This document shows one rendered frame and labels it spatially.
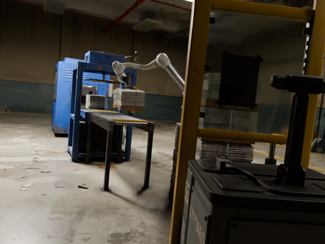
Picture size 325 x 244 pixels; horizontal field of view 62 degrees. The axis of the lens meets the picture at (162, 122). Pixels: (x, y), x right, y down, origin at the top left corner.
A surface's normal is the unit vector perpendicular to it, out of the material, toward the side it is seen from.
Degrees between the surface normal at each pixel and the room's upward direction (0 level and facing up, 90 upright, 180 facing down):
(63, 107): 90
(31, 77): 90
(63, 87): 90
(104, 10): 90
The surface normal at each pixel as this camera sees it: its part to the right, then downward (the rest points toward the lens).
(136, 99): 0.40, 0.29
